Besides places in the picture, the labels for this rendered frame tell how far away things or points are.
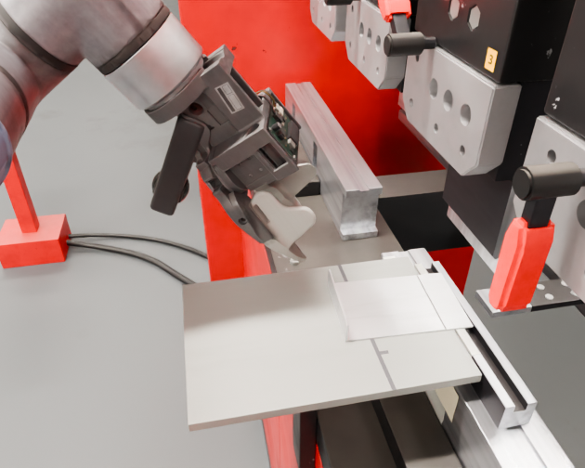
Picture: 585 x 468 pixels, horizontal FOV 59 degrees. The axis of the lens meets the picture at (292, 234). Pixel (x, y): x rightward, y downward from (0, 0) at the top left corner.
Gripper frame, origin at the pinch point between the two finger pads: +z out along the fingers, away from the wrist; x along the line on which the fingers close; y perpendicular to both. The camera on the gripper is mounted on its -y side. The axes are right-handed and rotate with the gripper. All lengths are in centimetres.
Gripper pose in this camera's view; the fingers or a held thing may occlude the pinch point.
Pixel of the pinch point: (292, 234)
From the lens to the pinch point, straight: 56.2
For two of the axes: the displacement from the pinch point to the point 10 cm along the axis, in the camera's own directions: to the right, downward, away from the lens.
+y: 8.1, -4.0, -4.3
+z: 5.9, 6.0, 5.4
